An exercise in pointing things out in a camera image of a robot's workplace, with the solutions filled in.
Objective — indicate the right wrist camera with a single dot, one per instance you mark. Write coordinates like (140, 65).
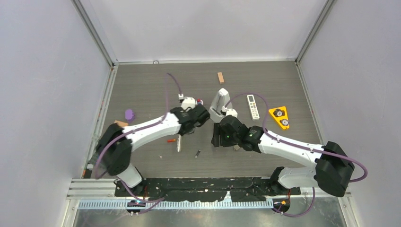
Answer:
(228, 112)

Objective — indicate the wooden block left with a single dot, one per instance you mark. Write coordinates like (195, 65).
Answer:
(121, 124)

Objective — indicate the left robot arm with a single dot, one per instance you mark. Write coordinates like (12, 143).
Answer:
(114, 148)

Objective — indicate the small wooden block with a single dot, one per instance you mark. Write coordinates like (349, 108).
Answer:
(220, 78)

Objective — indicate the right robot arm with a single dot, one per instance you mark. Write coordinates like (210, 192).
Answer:
(324, 166)

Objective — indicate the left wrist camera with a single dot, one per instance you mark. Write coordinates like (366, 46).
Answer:
(186, 102)

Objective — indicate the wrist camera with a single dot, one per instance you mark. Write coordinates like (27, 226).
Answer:
(228, 112)
(186, 102)

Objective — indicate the purple toy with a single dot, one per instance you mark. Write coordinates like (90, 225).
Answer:
(129, 115)

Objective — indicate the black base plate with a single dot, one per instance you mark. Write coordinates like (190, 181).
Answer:
(205, 189)

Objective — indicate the grey rounded remote control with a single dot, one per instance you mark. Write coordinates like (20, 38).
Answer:
(253, 107)

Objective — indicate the white long remote control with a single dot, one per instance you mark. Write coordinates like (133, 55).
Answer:
(179, 143)

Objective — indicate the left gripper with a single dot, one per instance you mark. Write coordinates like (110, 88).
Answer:
(182, 133)

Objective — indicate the yellow triangle toy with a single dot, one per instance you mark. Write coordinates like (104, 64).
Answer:
(280, 116)

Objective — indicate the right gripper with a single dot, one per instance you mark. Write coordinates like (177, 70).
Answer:
(218, 130)

